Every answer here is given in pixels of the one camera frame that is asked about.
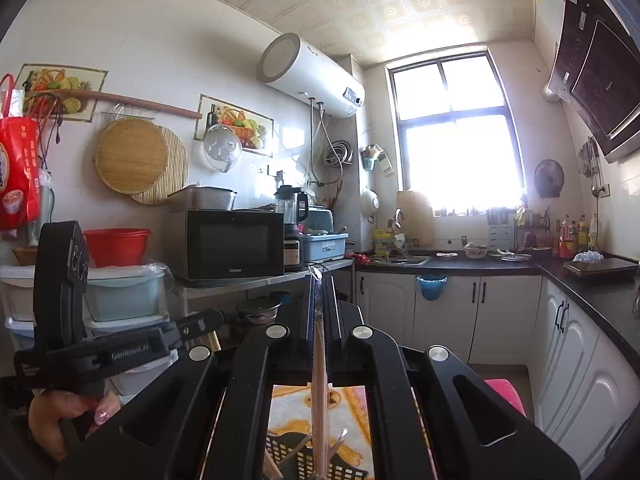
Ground kitchen window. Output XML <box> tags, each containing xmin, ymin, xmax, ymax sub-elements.
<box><xmin>387</xmin><ymin>52</ymin><xmax>526</xmax><ymax>216</ymax></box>

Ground metal steamer pot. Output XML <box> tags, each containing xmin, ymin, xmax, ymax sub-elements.
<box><xmin>236</xmin><ymin>296</ymin><xmax>282</xmax><ymax>326</ymax></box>

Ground black blender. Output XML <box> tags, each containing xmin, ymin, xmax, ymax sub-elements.
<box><xmin>274</xmin><ymin>185</ymin><xmax>310</xmax><ymax>271</ymax></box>

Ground black kitchen countertop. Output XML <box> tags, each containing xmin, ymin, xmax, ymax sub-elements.
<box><xmin>356</xmin><ymin>252</ymin><xmax>640</xmax><ymax>361</ymax></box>

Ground group of condiment bottles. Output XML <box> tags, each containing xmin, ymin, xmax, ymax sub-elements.
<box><xmin>555</xmin><ymin>214</ymin><xmax>601</xmax><ymax>260</ymax></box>

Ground small black fan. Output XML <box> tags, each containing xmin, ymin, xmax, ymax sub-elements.
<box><xmin>533</xmin><ymin>159</ymin><xmax>565</xmax><ymax>198</ymax></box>

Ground beige cutting board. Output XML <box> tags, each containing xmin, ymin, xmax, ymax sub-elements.
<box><xmin>396</xmin><ymin>190</ymin><xmax>435</xmax><ymax>248</ymax></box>

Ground person's left hand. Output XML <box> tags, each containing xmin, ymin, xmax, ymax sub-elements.
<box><xmin>27</xmin><ymin>389</ymin><xmax>123</xmax><ymax>463</ymax></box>

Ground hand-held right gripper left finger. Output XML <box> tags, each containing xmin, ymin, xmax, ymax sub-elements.
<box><xmin>55</xmin><ymin>270</ymin><xmax>318</xmax><ymax>480</ymax></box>

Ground sink faucet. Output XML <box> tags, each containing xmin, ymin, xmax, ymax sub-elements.
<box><xmin>390</xmin><ymin>208</ymin><xmax>408</xmax><ymax>256</ymax></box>

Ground fruit wall poster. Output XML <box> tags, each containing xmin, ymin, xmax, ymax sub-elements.
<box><xmin>15</xmin><ymin>64</ymin><xmax>108</xmax><ymax>123</ymax></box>
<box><xmin>192</xmin><ymin>94</ymin><xmax>275</xmax><ymax>158</ymax></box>

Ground plastic drawer unit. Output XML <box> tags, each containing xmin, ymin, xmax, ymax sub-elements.
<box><xmin>82</xmin><ymin>262</ymin><xmax>173</xmax><ymax>396</ymax></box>
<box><xmin>0</xmin><ymin>265</ymin><xmax>38</xmax><ymax>376</ymax></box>

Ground white round plastic lid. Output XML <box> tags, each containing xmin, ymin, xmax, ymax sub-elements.
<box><xmin>192</xmin><ymin>124</ymin><xmax>244</xmax><ymax>173</ymax></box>

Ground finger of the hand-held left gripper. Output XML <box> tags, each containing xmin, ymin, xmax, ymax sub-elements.
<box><xmin>167</xmin><ymin>308</ymin><xmax>226</xmax><ymax>348</ymax></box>

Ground hanging cooking utensils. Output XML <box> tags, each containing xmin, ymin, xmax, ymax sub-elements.
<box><xmin>578</xmin><ymin>137</ymin><xmax>603</xmax><ymax>198</ymax></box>

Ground metal tray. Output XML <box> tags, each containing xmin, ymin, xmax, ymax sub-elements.
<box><xmin>167</xmin><ymin>185</ymin><xmax>237</xmax><ymax>212</ymax></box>

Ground wooden rolling pin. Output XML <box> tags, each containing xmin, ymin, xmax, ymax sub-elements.
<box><xmin>22</xmin><ymin>89</ymin><xmax>203</xmax><ymax>120</ymax></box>

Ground coiled metal hose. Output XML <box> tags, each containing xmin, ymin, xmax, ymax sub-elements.
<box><xmin>324</xmin><ymin>140</ymin><xmax>355</xmax><ymax>167</ymax></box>

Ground blue hanging bin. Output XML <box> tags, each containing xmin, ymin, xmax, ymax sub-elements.
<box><xmin>416</xmin><ymin>274</ymin><xmax>447</xmax><ymax>302</ymax></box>

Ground bamboo chopstick pair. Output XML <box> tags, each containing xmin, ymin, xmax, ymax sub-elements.
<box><xmin>306</xmin><ymin>264</ymin><xmax>333</xmax><ymax>480</ymax></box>

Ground white water heater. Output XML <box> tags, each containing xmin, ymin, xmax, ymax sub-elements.
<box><xmin>256</xmin><ymin>32</ymin><xmax>365</xmax><ymax>120</ymax></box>

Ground grey plastic box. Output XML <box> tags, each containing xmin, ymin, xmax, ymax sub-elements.
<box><xmin>307</xmin><ymin>208</ymin><xmax>335</xmax><ymax>233</ymax></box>

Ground wall utensil holder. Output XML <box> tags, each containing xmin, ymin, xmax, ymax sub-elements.
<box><xmin>361</xmin><ymin>144</ymin><xmax>396</xmax><ymax>176</ymax></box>

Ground red plastic basin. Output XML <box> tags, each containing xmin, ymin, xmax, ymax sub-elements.
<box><xmin>83</xmin><ymin>228</ymin><xmax>152</xmax><ymax>268</ymax></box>

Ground black microwave oven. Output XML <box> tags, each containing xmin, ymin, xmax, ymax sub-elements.
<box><xmin>167</xmin><ymin>208</ymin><xmax>286</xmax><ymax>282</ymax></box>

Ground steel shelf table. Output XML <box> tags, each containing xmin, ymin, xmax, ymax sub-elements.
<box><xmin>172</xmin><ymin>258</ymin><xmax>356</xmax><ymax>321</ymax></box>

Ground round straw mat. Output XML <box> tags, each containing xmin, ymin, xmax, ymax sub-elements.
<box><xmin>131</xmin><ymin>125</ymin><xmax>190</xmax><ymax>206</ymax></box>

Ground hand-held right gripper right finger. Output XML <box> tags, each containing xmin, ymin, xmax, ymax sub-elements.
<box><xmin>324</xmin><ymin>272</ymin><xmax>582</xmax><ymax>480</ymax></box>

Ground round bamboo tray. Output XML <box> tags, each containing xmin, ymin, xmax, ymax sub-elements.
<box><xmin>95</xmin><ymin>117</ymin><xmax>167</xmax><ymax>194</ymax></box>

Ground red shopping bag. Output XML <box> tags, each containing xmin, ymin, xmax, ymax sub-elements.
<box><xmin>0</xmin><ymin>74</ymin><xmax>43</xmax><ymax>232</ymax></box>

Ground black range hood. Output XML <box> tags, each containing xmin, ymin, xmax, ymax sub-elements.
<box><xmin>542</xmin><ymin>0</ymin><xmax>640</xmax><ymax>163</ymax></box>

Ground dark flat board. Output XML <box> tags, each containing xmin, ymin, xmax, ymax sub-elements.
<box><xmin>563</xmin><ymin>252</ymin><xmax>638</xmax><ymax>278</ymax></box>

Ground pink printed blanket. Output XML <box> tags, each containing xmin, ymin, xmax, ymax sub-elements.
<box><xmin>267</xmin><ymin>377</ymin><xmax>526</xmax><ymax>480</ymax></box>

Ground white base cabinets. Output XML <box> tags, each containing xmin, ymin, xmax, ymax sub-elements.
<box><xmin>356</xmin><ymin>270</ymin><xmax>640</xmax><ymax>476</ymax></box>

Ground blue dish bin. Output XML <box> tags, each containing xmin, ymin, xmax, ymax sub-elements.
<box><xmin>300</xmin><ymin>232</ymin><xmax>349</xmax><ymax>263</ymax></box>

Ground green plastic utensil basket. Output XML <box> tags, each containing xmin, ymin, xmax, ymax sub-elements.
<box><xmin>262</xmin><ymin>432</ymin><xmax>373</xmax><ymax>480</ymax></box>

